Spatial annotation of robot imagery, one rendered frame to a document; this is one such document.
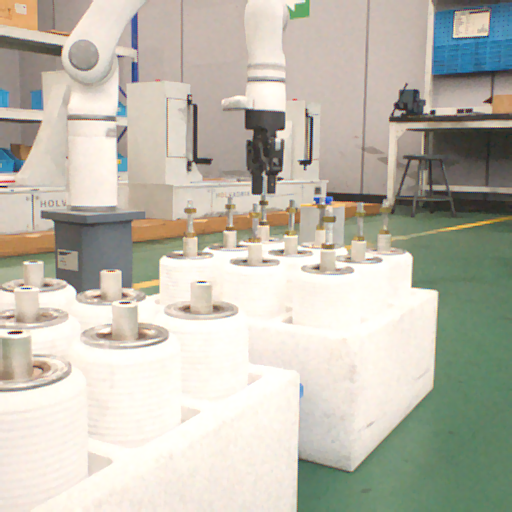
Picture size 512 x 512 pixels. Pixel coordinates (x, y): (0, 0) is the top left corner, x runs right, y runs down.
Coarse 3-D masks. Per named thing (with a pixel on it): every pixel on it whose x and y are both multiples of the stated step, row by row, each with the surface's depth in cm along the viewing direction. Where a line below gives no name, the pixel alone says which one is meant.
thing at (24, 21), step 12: (0, 0) 551; (12, 0) 560; (24, 0) 569; (36, 0) 580; (0, 12) 552; (12, 12) 561; (24, 12) 570; (36, 12) 580; (0, 24) 553; (12, 24) 562; (24, 24) 571; (36, 24) 581
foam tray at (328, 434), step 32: (416, 288) 120; (256, 320) 95; (288, 320) 97; (384, 320) 96; (416, 320) 108; (256, 352) 93; (288, 352) 91; (320, 352) 88; (352, 352) 86; (384, 352) 95; (416, 352) 110; (320, 384) 89; (352, 384) 86; (384, 384) 97; (416, 384) 111; (320, 416) 89; (352, 416) 87; (384, 416) 98; (320, 448) 90; (352, 448) 88
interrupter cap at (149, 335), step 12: (108, 324) 61; (144, 324) 61; (84, 336) 57; (96, 336) 57; (108, 336) 58; (144, 336) 58; (156, 336) 57; (168, 336) 58; (108, 348) 54; (120, 348) 54; (132, 348) 55
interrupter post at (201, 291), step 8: (200, 280) 69; (192, 288) 67; (200, 288) 67; (208, 288) 67; (192, 296) 67; (200, 296) 67; (208, 296) 67; (192, 304) 67; (200, 304) 67; (208, 304) 67; (192, 312) 68; (200, 312) 67; (208, 312) 67
